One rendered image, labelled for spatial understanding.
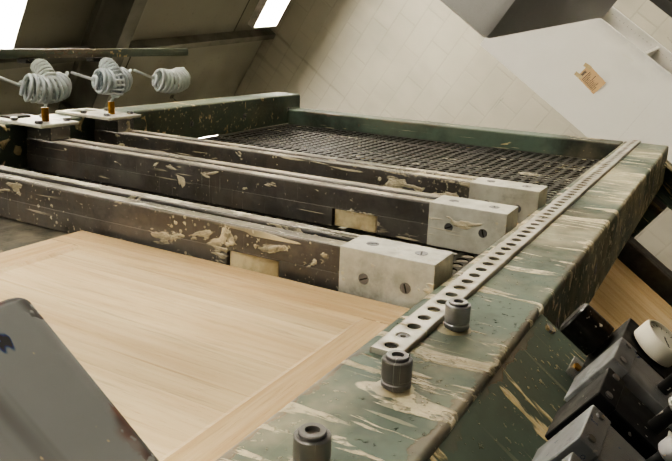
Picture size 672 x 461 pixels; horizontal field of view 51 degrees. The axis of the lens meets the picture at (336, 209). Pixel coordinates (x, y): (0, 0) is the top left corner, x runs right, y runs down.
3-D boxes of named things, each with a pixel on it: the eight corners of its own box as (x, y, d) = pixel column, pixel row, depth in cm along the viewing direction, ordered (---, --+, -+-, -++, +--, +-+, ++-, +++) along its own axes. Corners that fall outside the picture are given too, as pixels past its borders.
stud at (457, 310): (463, 336, 67) (466, 307, 67) (439, 330, 68) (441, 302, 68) (472, 328, 69) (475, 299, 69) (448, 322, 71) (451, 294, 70)
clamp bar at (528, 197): (532, 234, 121) (548, 92, 115) (57, 153, 177) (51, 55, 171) (546, 221, 130) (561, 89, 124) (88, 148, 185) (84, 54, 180)
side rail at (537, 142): (614, 182, 200) (619, 144, 197) (287, 140, 251) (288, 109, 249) (618, 178, 207) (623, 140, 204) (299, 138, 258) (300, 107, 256)
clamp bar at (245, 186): (499, 262, 105) (515, 100, 99) (-13, 163, 161) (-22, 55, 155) (517, 246, 114) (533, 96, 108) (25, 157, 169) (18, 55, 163)
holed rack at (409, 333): (400, 360, 62) (400, 354, 62) (369, 352, 63) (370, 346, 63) (640, 142, 202) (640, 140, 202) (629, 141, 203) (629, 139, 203)
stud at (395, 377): (403, 399, 55) (405, 364, 55) (375, 390, 57) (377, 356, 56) (415, 386, 57) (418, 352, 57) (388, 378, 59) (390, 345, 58)
